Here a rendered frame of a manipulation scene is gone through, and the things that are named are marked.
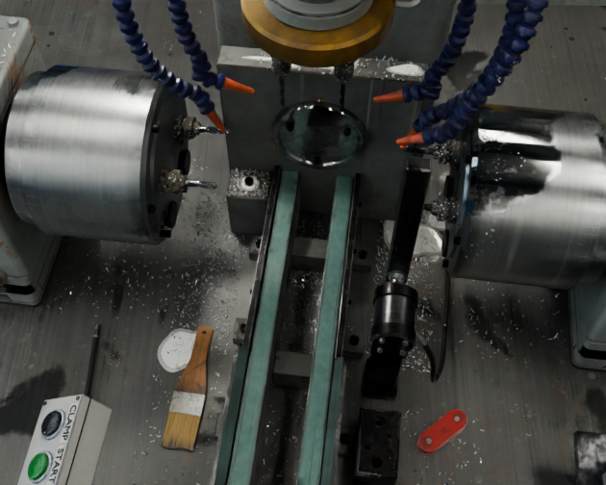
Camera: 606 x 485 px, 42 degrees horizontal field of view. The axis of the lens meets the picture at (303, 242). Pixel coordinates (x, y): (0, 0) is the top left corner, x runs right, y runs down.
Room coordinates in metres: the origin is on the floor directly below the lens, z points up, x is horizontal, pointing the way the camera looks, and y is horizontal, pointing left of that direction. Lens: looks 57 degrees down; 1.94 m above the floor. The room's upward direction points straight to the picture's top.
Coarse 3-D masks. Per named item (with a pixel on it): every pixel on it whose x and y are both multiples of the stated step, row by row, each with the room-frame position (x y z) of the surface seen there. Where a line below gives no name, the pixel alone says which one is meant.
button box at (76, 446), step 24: (48, 408) 0.33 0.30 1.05; (72, 408) 0.32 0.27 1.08; (96, 408) 0.33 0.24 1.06; (72, 432) 0.29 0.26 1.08; (96, 432) 0.30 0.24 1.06; (48, 456) 0.27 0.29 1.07; (72, 456) 0.27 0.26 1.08; (96, 456) 0.28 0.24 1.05; (24, 480) 0.25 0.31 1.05; (48, 480) 0.24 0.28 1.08; (72, 480) 0.24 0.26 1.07
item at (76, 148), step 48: (48, 96) 0.73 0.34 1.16; (96, 96) 0.73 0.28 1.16; (144, 96) 0.73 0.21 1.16; (48, 144) 0.66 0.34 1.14; (96, 144) 0.66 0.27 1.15; (144, 144) 0.66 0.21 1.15; (48, 192) 0.62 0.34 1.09; (96, 192) 0.62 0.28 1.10; (144, 192) 0.62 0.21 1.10; (144, 240) 0.60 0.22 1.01
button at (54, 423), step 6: (48, 414) 0.32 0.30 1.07; (54, 414) 0.32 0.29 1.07; (60, 414) 0.32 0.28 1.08; (48, 420) 0.31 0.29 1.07; (54, 420) 0.31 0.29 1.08; (60, 420) 0.31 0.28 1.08; (42, 426) 0.31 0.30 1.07; (48, 426) 0.30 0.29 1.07; (54, 426) 0.30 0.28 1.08; (42, 432) 0.30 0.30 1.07; (48, 432) 0.30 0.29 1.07; (54, 432) 0.30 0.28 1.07
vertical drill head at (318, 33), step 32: (256, 0) 0.72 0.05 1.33; (288, 0) 0.69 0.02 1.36; (320, 0) 0.69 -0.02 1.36; (352, 0) 0.69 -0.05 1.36; (384, 0) 0.72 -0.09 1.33; (256, 32) 0.67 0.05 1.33; (288, 32) 0.67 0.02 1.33; (320, 32) 0.67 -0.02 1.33; (352, 32) 0.67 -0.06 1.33; (384, 32) 0.68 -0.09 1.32; (288, 64) 0.68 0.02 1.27; (320, 64) 0.64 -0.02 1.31; (352, 64) 0.67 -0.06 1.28
